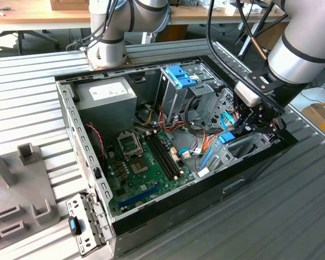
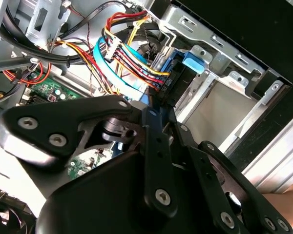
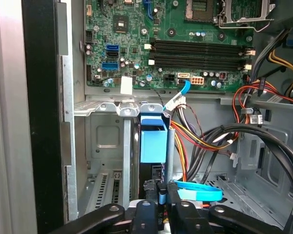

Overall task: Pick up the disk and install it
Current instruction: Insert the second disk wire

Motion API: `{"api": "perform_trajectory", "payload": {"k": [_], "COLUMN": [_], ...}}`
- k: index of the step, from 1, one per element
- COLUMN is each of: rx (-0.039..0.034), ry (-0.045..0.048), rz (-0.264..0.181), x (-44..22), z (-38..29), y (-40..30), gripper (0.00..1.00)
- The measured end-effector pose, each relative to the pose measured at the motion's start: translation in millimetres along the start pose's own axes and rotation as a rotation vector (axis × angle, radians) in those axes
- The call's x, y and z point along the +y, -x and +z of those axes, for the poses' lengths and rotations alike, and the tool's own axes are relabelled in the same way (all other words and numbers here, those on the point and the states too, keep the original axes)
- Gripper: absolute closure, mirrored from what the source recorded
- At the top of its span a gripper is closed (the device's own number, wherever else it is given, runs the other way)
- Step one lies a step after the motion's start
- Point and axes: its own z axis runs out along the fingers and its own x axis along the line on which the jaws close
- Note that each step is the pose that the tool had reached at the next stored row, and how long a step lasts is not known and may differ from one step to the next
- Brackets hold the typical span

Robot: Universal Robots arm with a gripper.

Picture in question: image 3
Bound light blue SATA wire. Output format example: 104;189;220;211
158;179;224;206

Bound blue SATA wire white label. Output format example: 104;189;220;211
163;79;191;112

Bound hard disk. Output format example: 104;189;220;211
138;114;173;188

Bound thick black cables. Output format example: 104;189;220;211
185;123;293;195

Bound black chipset chip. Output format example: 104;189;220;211
113;15;129;34

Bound CPU socket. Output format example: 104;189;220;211
184;0;214;23

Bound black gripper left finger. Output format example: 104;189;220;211
48;180;159;234

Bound green motherboard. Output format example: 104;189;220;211
84;0;256;92

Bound metal CPU socket cover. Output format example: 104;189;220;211
213;0;276;32

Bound metal disk bay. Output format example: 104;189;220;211
74;95;173;216

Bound black open PC case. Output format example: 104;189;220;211
21;0;293;234

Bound blue SATA port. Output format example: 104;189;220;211
105;43;120;53

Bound red orange wire bundle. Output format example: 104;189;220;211
232;79;293;124

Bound black RAM slot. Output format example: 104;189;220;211
152;55;247;63
151;46;246;55
152;62;247;71
151;39;246;47

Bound white paper label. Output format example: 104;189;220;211
120;76;133;95

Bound yellow black wire bundle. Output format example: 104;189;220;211
268;47;293;97

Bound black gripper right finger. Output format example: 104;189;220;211
167;182;284;234

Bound blue USB header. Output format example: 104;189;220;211
102;62;120;72

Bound blue expansion slot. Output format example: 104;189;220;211
143;0;154;20

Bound metal drive cage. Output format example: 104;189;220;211
234;97;293;220

